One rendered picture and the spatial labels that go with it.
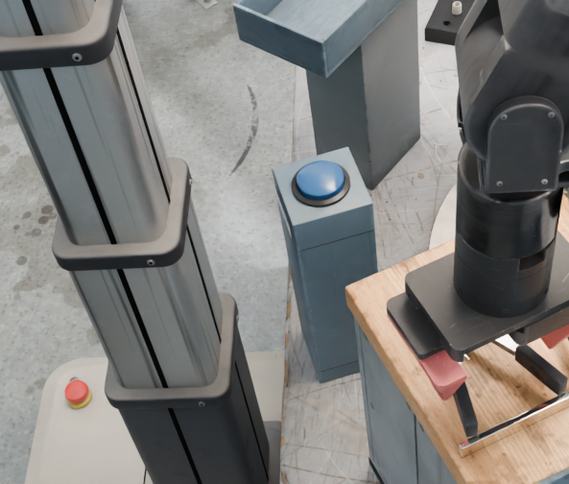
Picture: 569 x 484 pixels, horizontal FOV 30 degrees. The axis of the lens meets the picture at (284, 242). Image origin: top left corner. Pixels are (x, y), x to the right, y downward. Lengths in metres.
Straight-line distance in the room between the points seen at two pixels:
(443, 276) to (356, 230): 0.26
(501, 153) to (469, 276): 0.12
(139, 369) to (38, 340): 0.98
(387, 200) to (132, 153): 0.37
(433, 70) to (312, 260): 0.51
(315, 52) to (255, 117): 1.46
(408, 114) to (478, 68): 0.71
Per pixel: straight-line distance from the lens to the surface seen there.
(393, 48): 1.14
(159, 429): 1.32
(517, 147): 0.52
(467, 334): 0.63
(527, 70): 0.50
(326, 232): 0.90
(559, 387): 0.72
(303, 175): 0.90
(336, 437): 1.06
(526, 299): 0.63
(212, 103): 2.52
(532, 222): 0.58
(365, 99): 1.13
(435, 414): 0.74
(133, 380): 1.24
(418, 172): 1.25
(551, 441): 0.73
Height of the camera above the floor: 1.71
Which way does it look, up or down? 51 degrees down
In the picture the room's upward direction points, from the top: 11 degrees counter-clockwise
